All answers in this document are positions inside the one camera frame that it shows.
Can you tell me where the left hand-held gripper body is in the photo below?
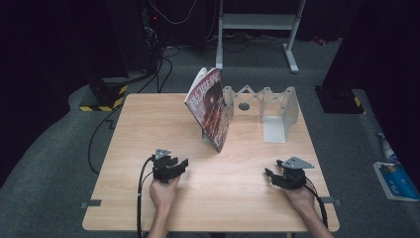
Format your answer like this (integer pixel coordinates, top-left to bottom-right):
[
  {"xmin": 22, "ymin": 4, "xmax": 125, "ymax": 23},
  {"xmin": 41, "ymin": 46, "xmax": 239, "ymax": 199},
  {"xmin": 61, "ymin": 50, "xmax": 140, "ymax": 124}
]
[{"xmin": 152, "ymin": 148, "xmax": 181, "ymax": 184}]

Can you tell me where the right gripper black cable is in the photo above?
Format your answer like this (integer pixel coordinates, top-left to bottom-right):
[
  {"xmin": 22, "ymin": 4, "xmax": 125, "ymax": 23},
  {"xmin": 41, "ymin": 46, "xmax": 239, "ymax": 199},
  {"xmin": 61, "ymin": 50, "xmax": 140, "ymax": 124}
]
[{"xmin": 304, "ymin": 182, "xmax": 329, "ymax": 228}]

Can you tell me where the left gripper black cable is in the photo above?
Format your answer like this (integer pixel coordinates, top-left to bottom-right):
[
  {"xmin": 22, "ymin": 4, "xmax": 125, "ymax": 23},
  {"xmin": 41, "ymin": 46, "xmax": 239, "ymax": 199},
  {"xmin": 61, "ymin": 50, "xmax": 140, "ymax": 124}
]
[{"xmin": 136, "ymin": 155, "xmax": 157, "ymax": 238}]

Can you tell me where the yellow black striped base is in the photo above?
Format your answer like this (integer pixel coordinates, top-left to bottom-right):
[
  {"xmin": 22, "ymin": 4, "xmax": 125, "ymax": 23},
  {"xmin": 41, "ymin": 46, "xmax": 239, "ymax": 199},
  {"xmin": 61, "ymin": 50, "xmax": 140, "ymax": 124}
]
[
  {"xmin": 314, "ymin": 84, "xmax": 367, "ymax": 115},
  {"xmin": 78, "ymin": 76, "xmax": 130, "ymax": 113}
]

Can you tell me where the red cover magazine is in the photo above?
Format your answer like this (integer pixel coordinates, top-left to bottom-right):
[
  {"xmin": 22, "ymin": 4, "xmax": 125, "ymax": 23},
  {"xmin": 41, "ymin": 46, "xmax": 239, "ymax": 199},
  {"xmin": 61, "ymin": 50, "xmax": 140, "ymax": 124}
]
[{"xmin": 183, "ymin": 66, "xmax": 232, "ymax": 154}]

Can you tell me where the black equipment cabinet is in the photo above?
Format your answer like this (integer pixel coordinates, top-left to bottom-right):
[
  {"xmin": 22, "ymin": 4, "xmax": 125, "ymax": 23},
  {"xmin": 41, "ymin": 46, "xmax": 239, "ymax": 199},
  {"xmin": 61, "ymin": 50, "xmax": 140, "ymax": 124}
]
[{"xmin": 104, "ymin": 0, "xmax": 160, "ymax": 75}]

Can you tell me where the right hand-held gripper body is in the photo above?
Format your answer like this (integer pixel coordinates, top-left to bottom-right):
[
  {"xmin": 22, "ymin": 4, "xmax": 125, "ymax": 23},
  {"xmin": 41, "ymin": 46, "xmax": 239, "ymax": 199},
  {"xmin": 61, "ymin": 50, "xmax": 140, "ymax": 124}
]
[{"xmin": 272, "ymin": 156, "xmax": 315, "ymax": 190}]

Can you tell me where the translucent white expandable book stand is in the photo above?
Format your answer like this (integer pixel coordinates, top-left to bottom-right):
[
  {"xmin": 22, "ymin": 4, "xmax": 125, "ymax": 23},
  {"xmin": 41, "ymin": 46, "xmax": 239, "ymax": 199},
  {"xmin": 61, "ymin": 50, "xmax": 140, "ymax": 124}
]
[{"xmin": 201, "ymin": 84, "xmax": 300, "ymax": 144}]

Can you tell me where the black floor cable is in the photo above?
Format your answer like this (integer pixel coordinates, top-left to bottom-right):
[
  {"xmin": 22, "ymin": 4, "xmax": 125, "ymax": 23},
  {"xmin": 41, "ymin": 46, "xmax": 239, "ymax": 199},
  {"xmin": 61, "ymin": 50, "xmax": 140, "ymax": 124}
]
[{"xmin": 87, "ymin": 108, "xmax": 117, "ymax": 176}]

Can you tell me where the person's right hand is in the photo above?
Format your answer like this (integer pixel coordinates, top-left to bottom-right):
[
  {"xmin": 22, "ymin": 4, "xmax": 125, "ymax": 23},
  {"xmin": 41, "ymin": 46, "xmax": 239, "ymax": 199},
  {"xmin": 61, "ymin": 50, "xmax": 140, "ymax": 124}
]
[{"xmin": 284, "ymin": 184, "xmax": 317, "ymax": 213}]

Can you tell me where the person's left hand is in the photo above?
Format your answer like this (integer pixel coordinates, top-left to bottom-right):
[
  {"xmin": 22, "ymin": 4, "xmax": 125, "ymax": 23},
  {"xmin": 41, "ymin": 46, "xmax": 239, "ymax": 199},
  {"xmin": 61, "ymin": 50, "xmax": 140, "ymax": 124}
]
[{"xmin": 149, "ymin": 176, "xmax": 181, "ymax": 211}]

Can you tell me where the black cable bundle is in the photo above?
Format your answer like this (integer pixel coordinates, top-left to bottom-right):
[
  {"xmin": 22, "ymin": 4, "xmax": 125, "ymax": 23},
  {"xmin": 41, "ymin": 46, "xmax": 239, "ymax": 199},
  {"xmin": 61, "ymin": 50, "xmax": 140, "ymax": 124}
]
[{"xmin": 223, "ymin": 31, "xmax": 287, "ymax": 54}]

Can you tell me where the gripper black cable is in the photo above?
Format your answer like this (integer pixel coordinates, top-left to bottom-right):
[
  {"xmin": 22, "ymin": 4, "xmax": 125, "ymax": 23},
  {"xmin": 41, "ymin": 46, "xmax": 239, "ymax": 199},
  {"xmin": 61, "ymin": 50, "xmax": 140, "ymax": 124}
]
[
  {"xmin": 304, "ymin": 182, "xmax": 329, "ymax": 228},
  {"xmin": 136, "ymin": 155, "xmax": 157, "ymax": 238}
]

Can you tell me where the grey tape strip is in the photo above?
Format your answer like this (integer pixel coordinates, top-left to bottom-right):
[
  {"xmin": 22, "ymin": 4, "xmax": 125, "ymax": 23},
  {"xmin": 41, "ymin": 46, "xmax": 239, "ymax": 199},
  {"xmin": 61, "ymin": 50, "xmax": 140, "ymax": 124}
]
[
  {"xmin": 319, "ymin": 195, "xmax": 343, "ymax": 206},
  {"xmin": 80, "ymin": 199, "xmax": 102, "ymax": 209}
]

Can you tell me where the white hanging cable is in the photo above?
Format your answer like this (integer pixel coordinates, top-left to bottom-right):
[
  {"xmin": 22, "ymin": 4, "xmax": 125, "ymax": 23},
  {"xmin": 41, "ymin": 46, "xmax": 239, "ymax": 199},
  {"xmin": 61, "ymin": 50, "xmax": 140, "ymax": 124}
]
[{"xmin": 148, "ymin": 0, "xmax": 198, "ymax": 26}]

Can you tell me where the white metal stand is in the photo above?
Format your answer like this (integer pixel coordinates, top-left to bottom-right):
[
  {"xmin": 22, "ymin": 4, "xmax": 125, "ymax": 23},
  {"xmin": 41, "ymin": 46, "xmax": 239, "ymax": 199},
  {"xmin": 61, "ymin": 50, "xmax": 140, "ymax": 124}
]
[{"xmin": 215, "ymin": 0, "xmax": 307, "ymax": 74}]

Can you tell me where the blue book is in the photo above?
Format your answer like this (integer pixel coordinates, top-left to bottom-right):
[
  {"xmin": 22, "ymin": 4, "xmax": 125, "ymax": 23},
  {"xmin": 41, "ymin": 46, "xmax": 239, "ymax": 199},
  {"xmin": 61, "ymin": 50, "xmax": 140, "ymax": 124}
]
[{"xmin": 372, "ymin": 161, "xmax": 420, "ymax": 202}]

